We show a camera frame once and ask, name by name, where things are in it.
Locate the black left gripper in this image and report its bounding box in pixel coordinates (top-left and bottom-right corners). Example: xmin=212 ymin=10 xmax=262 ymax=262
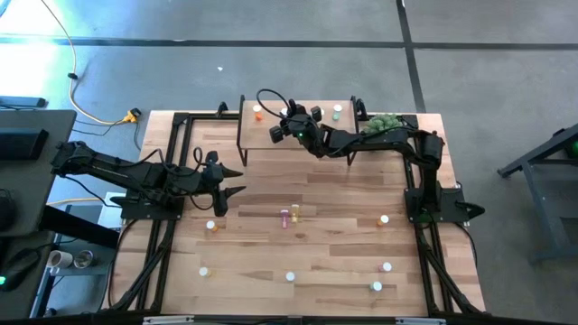
xmin=198 ymin=151 xmax=247 ymax=218

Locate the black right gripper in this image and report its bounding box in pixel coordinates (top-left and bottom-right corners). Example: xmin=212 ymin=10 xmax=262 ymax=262
xmin=269 ymin=98 xmax=327 ymax=158

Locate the green succulent in patterned pot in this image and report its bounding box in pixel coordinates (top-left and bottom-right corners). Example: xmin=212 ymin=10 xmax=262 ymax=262
xmin=363 ymin=113 xmax=406 ymax=135

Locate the silver aluminium extrusion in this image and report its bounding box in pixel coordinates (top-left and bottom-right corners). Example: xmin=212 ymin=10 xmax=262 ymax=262
xmin=395 ymin=316 xmax=446 ymax=325
xmin=143 ymin=315 xmax=195 ymax=325

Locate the black beam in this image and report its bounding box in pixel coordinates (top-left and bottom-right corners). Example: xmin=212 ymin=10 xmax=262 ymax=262
xmin=39 ymin=205 xmax=121 ymax=249

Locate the shiny metal cup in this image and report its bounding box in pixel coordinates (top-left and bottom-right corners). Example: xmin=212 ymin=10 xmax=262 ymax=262
xmin=73 ymin=249 xmax=95 ymax=270

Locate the white paper cup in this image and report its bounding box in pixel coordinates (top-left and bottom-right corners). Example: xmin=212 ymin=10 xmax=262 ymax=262
xmin=48 ymin=249 xmax=73 ymax=270

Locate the black box device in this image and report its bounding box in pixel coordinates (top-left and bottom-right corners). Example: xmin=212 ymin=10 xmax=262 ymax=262
xmin=0 ymin=127 xmax=50 ymax=161

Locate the dark grey flat device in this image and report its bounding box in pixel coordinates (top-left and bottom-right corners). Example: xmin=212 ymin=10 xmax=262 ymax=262
xmin=0 ymin=95 xmax=48 ymax=109

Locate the black computer mouse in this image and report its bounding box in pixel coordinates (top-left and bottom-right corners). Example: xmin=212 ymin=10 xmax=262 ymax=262
xmin=0 ymin=247 xmax=42 ymax=293

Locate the grey low desk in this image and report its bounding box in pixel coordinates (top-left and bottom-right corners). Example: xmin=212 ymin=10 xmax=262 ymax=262
xmin=0 ymin=229 xmax=58 ymax=321

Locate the dark metal cart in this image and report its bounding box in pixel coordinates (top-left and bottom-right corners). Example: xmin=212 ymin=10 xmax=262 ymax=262
xmin=498 ymin=122 xmax=578 ymax=265

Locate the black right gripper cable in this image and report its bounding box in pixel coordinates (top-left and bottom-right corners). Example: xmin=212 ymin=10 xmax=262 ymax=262
xmin=256 ymin=88 xmax=293 ymax=121

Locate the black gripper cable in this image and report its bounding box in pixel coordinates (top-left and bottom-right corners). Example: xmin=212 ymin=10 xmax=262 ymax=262
xmin=188 ymin=146 xmax=216 ymax=212
xmin=256 ymin=88 xmax=293 ymax=121

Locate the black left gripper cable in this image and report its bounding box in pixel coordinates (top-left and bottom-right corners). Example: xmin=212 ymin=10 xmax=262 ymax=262
xmin=188 ymin=146 xmax=216 ymax=212

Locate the wooden shelf with black frame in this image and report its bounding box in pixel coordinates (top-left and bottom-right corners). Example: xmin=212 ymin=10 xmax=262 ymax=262
xmin=237 ymin=94 xmax=362 ymax=167

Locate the black metal rig frame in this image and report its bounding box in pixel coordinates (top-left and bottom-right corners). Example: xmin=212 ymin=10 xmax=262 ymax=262
xmin=102 ymin=101 xmax=487 ymax=317

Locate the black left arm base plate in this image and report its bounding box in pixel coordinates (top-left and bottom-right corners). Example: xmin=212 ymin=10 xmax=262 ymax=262
xmin=110 ymin=194 xmax=186 ymax=221

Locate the black power cord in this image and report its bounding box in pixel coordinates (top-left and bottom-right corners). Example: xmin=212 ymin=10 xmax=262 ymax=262
xmin=71 ymin=107 xmax=143 ymax=153

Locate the yellow extension cord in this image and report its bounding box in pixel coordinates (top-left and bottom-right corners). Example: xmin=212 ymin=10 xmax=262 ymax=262
xmin=39 ymin=0 xmax=139 ymax=126

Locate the thin yellow cable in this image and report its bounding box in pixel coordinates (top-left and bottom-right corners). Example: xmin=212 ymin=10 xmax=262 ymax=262
xmin=46 ymin=197 xmax=106 ymax=208

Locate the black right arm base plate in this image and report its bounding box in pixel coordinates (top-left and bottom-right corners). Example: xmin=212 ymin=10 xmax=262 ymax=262
xmin=404 ymin=187 xmax=487 ymax=225

